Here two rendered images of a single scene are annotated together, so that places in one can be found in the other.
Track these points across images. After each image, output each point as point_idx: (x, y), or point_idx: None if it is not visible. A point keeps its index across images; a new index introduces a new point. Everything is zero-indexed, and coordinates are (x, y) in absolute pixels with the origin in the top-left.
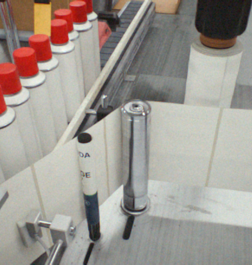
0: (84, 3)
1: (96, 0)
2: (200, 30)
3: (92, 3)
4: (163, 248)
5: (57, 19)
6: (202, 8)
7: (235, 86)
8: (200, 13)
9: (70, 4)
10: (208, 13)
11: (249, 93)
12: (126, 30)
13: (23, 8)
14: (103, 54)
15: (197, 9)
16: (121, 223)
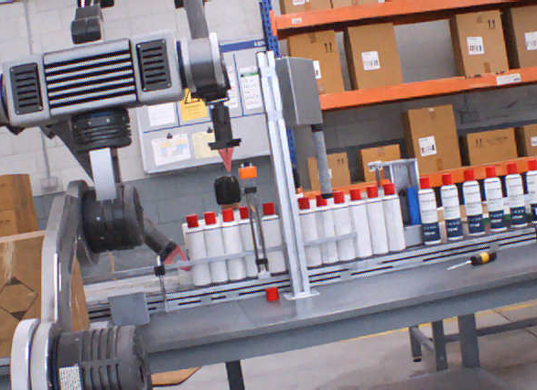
0: (209, 211)
1: (163, 233)
2: (236, 200)
3: (165, 236)
4: None
5: (241, 207)
6: (234, 190)
7: (182, 274)
8: (234, 193)
9: (212, 211)
10: (239, 189)
11: (189, 271)
12: (119, 285)
13: (82, 305)
14: (152, 294)
15: (233, 191)
16: None
